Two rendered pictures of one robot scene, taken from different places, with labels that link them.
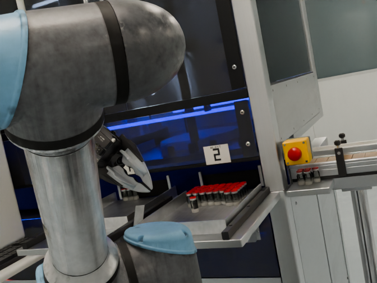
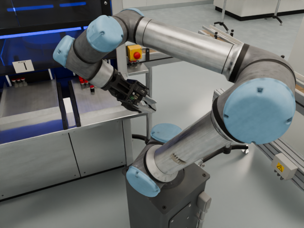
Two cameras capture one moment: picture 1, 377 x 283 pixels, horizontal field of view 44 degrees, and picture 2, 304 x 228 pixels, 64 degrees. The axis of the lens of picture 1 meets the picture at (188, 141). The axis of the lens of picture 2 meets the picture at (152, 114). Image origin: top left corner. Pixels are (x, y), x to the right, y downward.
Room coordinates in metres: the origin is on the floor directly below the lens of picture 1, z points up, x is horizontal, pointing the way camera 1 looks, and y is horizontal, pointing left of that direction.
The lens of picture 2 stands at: (0.40, 0.57, 1.57)
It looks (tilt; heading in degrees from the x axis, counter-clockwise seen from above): 37 degrees down; 314
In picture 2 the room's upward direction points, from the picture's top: straight up
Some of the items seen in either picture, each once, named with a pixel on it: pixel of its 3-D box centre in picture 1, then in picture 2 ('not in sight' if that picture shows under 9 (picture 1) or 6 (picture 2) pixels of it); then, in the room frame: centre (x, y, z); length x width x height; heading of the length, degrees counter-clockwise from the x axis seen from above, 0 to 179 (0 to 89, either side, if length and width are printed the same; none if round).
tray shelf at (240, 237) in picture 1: (157, 218); (67, 101); (1.42, 0.14, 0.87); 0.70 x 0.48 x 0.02; 65
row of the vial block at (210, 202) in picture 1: (213, 197); (97, 83); (1.41, -0.04, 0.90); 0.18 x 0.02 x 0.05; 65
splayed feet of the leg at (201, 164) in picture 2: not in sight; (225, 152); (0.96, -0.88, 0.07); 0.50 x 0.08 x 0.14; 65
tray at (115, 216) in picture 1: (120, 207); (30, 96); (1.56, 0.26, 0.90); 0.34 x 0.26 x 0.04; 155
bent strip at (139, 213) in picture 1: (130, 222); (68, 111); (1.29, 0.20, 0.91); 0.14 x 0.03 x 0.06; 155
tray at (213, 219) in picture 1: (203, 208); (101, 92); (1.33, 0.00, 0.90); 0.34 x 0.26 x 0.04; 155
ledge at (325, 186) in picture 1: (311, 186); (135, 68); (1.45, -0.35, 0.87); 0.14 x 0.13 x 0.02; 155
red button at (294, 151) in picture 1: (294, 153); (136, 55); (1.37, -0.30, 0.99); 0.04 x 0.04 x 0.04; 65
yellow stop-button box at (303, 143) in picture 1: (297, 150); (134, 52); (1.41, -0.32, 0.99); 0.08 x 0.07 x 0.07; 155
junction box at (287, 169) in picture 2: not in sight; (283, 166); (0.50, -0.60, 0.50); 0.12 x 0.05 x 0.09; 155
